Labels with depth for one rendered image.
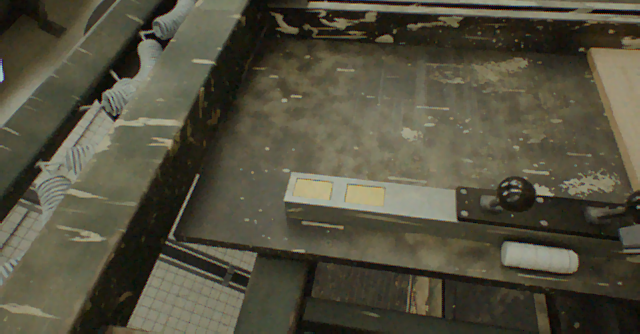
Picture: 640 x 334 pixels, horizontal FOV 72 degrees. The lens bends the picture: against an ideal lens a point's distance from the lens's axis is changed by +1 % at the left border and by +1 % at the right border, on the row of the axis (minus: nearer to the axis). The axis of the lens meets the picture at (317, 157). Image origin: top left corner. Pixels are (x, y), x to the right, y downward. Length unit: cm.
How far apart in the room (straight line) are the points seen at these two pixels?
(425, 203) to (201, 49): 43
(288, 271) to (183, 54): 38
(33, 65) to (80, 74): 494
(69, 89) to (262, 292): 79
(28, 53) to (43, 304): 582
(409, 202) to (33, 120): 87
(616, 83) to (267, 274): 64
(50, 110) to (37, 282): 69
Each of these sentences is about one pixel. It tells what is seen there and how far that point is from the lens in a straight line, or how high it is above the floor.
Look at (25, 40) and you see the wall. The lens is 641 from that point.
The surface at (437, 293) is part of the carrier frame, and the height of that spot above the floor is 78.
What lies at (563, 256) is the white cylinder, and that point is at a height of 141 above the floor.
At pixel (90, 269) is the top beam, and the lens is 53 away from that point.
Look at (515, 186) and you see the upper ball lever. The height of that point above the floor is 155.
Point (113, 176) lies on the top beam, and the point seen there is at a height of 190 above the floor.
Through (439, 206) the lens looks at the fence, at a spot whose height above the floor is 153.
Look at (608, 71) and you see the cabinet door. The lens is 91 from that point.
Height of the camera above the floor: 185
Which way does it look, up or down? 16 degrees down
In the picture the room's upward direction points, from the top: 63 degrees counter-clockwise
